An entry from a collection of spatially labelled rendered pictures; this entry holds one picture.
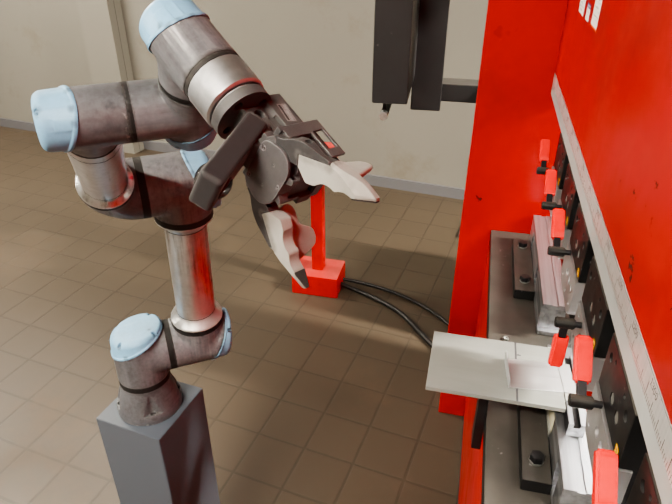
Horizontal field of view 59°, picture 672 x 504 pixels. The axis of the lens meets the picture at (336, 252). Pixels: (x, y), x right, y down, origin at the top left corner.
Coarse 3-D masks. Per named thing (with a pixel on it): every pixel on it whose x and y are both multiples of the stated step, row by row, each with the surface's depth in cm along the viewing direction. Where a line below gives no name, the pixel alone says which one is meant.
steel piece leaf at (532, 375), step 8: (512, 360) 122; (520, 360) 122; (512, 368) 120; (520, 368) 120; (528, 368) 120; (536, 368) 120; (544, 368) 120; (552, 368) 120; (512, 376) 118; (520, 376) 118; (528, 376) 118; (536, 376) 118; (544, 376) 118; (552, 376) 118; (512, 384) 116; (520, 384) 116; (528, 384) 116; (536, 384) 116; (544, 384) 116; (552, 384) 116; (560, 384) 116; (560, 392) 114
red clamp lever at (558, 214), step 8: (560, 208) 113; (552, 216) 113; (560, 216) 112; (552, 224) 112; (560, 224) 111; (552, 232) 111; (560, 232) 111; (560, 240) 111; (552, 248) 110; (560, 248) 110; (560, 256) 110
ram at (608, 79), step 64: (576, 0) 144; (640, 0) 84; (576, 64) 133; (640, 64) 80; (576, 128) 123; (640, 128) 76; (640, 192) 72; (640, 256) 69; (640, 320) 67; (640, 384) 64
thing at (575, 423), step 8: (568, 360) 124; (568, 408) 111; (576, 408) 112; (568, 416) 109; (576, 416) 110; (584, 416) 109; (568, 424) 108; (576, 424) 109; (584, 424) 107; (568, 432) 109; (576, 432) 108; (584, 432) 108
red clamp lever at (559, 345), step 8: (560, 320) 94; (568, 320) 93; (560, 328) 94; (568, 328) 94; (560, 336) 95; (568, 336) 95; (552, 344) 97; (560, 344) 95; (552, 352) 97; (560, 352) 96; (552, 360) 97; (560, 360) 97
